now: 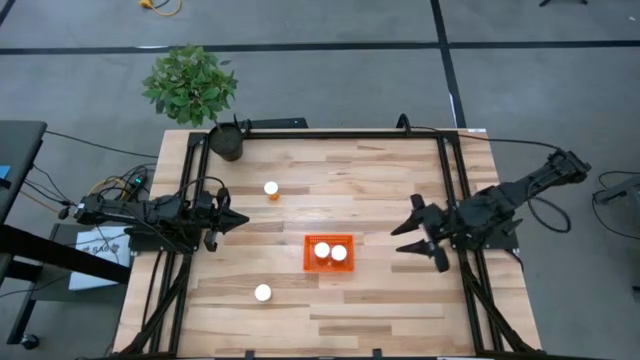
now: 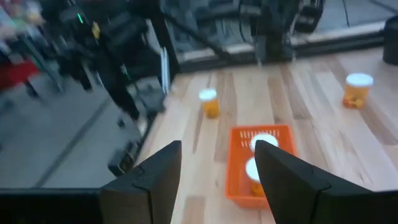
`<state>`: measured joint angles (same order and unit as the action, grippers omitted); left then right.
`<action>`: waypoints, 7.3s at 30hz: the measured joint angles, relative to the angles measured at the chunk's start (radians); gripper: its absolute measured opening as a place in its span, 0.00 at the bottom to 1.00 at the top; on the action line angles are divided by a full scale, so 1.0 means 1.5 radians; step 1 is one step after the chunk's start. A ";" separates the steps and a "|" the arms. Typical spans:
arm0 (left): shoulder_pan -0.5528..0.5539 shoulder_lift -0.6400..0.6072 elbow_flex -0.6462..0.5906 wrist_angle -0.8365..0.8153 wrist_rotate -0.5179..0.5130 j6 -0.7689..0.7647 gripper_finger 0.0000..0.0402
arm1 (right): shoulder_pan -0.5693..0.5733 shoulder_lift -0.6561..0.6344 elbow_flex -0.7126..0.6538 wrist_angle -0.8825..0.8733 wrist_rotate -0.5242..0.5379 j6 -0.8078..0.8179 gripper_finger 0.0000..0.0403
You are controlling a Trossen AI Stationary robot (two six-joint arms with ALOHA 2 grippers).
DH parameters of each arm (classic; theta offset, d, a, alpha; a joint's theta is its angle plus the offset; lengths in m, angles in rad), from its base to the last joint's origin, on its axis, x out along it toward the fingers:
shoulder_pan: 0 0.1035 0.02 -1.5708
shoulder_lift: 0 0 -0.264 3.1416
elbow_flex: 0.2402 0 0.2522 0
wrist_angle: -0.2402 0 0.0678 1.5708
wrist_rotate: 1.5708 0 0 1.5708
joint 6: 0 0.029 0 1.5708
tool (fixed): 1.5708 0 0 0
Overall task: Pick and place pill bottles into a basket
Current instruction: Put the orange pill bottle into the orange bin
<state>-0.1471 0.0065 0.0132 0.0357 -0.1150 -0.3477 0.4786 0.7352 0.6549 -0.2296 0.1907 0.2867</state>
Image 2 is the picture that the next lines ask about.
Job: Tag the black frame post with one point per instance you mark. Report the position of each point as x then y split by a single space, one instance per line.
169 34

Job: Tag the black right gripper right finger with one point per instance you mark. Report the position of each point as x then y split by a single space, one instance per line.
298 199

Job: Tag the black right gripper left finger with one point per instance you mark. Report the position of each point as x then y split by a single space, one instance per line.
149 193

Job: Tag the red chair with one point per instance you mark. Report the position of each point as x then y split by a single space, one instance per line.
15 74

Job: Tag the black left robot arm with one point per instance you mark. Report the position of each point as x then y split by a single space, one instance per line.
273 37

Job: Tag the white panel strip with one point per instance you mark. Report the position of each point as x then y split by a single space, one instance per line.
164 71

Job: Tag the black diagonal frame brace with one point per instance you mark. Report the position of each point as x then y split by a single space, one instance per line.
199 34

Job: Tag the black table frame rail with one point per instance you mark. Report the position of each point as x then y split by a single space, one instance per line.
211 64

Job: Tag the black plant pot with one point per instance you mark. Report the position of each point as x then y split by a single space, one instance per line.
391 43

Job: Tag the orange plastic basket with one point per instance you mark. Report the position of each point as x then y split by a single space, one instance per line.
237 155

